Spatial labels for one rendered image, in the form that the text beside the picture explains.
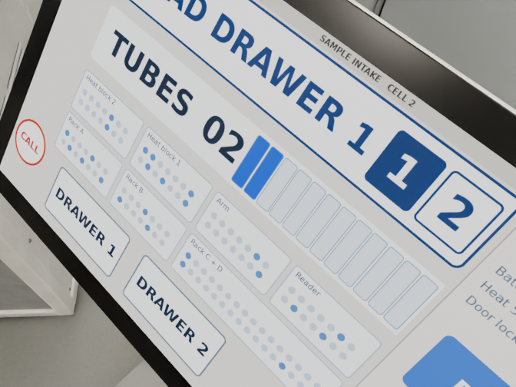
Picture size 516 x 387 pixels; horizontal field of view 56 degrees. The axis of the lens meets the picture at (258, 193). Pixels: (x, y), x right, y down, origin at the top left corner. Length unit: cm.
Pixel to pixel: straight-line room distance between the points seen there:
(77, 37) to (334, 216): 25
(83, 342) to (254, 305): 114
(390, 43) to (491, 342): 17
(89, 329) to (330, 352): 117
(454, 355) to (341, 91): 16
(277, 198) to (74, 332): 120
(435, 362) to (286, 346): 10
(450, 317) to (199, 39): 23
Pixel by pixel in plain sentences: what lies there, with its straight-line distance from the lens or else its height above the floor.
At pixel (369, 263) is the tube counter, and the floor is 111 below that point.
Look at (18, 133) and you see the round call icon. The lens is 48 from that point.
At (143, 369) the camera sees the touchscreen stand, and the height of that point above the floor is 3.
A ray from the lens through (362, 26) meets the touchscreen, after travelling 29.
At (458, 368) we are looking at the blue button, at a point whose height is 110.
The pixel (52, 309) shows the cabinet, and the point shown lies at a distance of 140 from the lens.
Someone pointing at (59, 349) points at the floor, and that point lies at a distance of 147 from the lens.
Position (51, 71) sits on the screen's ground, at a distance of 44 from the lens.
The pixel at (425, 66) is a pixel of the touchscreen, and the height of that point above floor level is 119.
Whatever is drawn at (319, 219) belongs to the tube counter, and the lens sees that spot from 30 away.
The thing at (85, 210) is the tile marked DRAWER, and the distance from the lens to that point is 43.
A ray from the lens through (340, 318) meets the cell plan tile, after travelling 32.
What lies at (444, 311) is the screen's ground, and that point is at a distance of 30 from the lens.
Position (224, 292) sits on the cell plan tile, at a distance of 35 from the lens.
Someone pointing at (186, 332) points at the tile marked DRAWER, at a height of 100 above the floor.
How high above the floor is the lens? 138
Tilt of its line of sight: 60 degrees down
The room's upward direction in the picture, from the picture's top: 9 degrees clockwise
